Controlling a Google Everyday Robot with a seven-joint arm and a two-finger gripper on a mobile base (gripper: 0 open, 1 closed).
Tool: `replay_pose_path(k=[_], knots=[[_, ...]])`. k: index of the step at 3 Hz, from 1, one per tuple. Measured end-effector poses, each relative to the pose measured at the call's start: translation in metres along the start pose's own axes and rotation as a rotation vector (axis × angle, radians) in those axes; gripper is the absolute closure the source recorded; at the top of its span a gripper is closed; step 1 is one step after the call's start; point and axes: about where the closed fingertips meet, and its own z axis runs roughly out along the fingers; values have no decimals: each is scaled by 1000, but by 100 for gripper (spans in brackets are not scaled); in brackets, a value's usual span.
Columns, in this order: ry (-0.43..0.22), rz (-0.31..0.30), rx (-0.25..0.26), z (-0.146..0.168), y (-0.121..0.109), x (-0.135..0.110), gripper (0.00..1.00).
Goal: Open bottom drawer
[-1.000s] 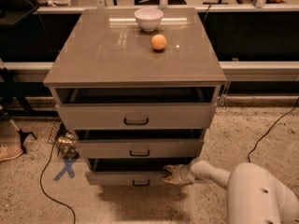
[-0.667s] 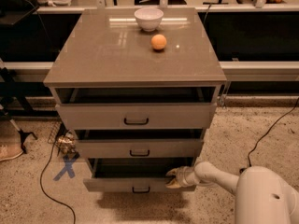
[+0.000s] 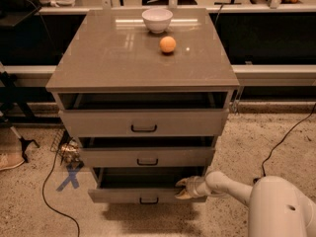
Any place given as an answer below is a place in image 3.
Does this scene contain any black floor cable right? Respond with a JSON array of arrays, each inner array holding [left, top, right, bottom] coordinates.
[[261, 102, 316, 178]]

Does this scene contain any grey drawer cabinet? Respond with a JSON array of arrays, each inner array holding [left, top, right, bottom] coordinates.
[[45, 7, 240, 194]]

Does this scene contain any shoe at left edge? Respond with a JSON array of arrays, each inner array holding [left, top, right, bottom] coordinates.
[[0, 153, 25, 171]]

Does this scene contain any grey drawer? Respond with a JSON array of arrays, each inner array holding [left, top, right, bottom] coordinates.
[[88, 167, 204, 204], [59, 110, 228, 137], [79, 147, 214, 168]]

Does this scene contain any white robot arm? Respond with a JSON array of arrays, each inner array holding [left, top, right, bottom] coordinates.
[[176, 171, 316, 237]]

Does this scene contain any black floor cable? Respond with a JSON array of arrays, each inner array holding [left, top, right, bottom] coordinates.
[[40, 145, 81, 237], [261, 102, 316, 178]]

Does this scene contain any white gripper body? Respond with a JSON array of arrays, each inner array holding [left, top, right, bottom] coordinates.
[[187, 176, 210, 198]]

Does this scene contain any blue tape cross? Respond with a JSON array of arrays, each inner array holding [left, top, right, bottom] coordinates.
[[56, 161, 84, 192]]

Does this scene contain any white ceramic bowl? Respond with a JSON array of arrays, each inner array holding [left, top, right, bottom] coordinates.
[[142, 8, 173, 34]]

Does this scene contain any black floor cable left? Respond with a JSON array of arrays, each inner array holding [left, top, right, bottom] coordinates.
[[40, 145, 81, 237]]

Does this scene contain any black power adapter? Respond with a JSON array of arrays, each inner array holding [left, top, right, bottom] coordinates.
[[253, 178, 260, 184]]

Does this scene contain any black tripod leg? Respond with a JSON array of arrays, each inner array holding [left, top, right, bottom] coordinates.
[[0, 111, 40, 163]]

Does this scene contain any orange ball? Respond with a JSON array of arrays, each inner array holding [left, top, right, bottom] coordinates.
[[159, 37, 176, 53]]

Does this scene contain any shiny crumpled wrapper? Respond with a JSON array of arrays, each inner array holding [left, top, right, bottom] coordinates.
[[60, 139, 80, 163]]

